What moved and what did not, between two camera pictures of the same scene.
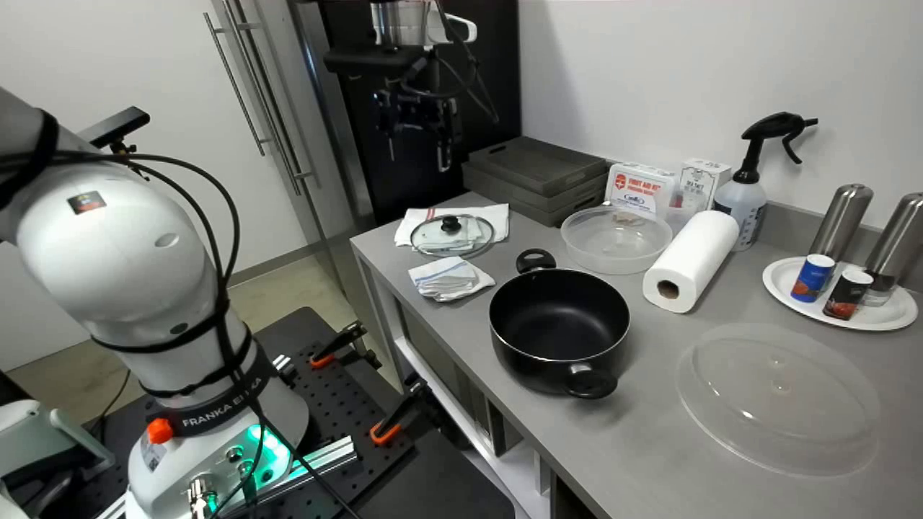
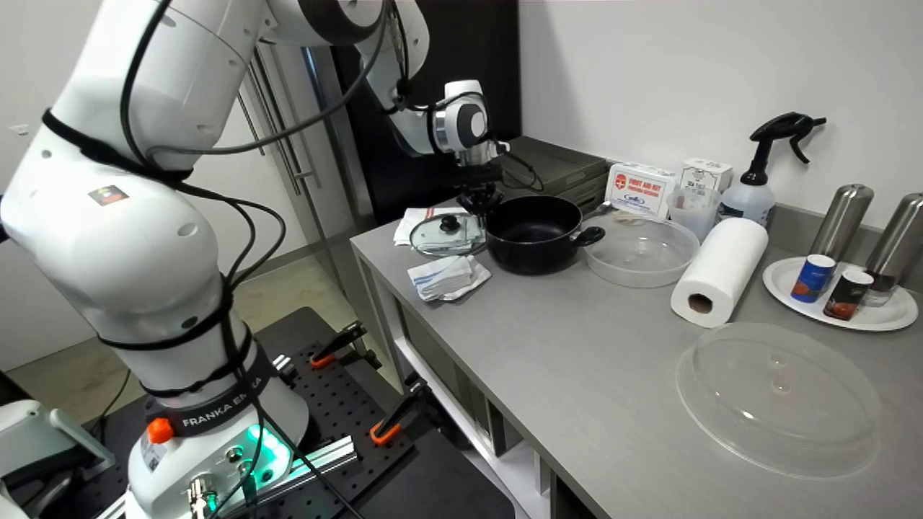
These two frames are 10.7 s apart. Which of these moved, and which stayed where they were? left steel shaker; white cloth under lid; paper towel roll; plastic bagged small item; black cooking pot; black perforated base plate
Moved: black cooking pot; paper towel roll
Stayed: left steel shaker; black perforated base plate; plastic bagged small item; white cloth under lid
